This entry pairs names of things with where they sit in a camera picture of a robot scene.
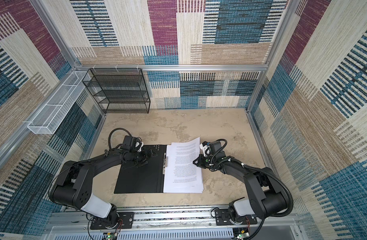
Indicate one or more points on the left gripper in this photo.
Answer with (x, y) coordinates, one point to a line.
(145, 157)

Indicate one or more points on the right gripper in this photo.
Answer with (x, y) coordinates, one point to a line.
(200, 163)

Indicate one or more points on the orange black file folder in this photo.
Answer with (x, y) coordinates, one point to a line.
(148, 178)

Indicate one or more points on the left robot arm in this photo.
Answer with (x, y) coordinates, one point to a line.
(73, 185)

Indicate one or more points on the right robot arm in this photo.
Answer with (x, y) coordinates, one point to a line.
(267, 195)

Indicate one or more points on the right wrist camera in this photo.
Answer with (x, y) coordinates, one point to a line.
(210, 148)

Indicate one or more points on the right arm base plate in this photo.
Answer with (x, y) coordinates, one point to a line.
(225, 217)

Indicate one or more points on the black wire mesh shelf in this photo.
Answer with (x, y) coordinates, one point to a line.
(116, 90)

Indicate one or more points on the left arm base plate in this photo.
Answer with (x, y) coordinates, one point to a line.
(121, 220)

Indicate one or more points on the white wire mesh basket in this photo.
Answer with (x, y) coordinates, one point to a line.
(50, 117)

